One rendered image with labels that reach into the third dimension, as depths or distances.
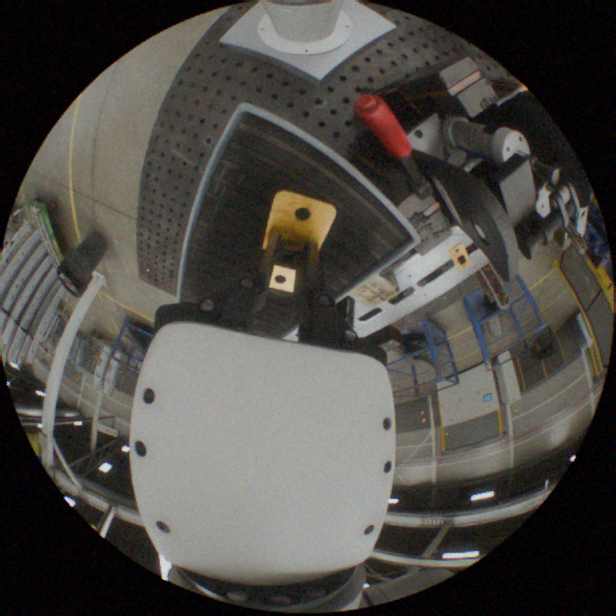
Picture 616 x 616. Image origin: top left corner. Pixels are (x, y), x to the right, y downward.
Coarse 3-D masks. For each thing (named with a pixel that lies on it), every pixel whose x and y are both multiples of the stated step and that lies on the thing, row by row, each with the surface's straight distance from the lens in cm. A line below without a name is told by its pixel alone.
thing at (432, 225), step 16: (352, 160) 53; (368, 160) 45; (368, 176) 38; (384, 176) 31; (400, 176) 28; (384, 192) 27; (400, 192) 25; (400, 208) 23; (416, 208) 24; (432, 208) 25; (416, 224) 25; (432, 224) 26; (448, 224) 27; (432, 240) 27
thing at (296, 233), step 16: (288, 192) 11; (272, 208) 12; (288, 208) 12; (320, 208) 12; (272, 224) 12; (288, 224) 12; (304, 224) 12; (320, 224) 12; (288, 240) 13; (304, 240) 13; (320, 240) 13; (288, 256) 14; (288, 272) 15; (288, 288) 16
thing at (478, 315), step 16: (480, 288) 243; (512, 288) 295; (464, 304) 258; (480, 304) 287; (496, 304) 264; (512, 304) 235; (480, 320) 337; (496, 320) 267; (544, 320) 235; (480, 336) 223; (496, 336) 330; (528, 336) 228; (496, 352) 219
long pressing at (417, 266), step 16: (544, 192) 58; (544, 208) 61; (448, 240) 40; (464, 240) 43; (416, 256) 39; (432, 256) 41; (448, 256) 43; (480, 256) 50; (400, 272) 41; (416, 272) 42; (448, 272) 47; (464, 272) 50; (400, 288) 44; (416, 288) 46; (432, 288) 49; (448, 288) 53; (384, 304) 48; (400, 304) 50; (416, 304) 52; (368, 320) 53; (384, 320) 54
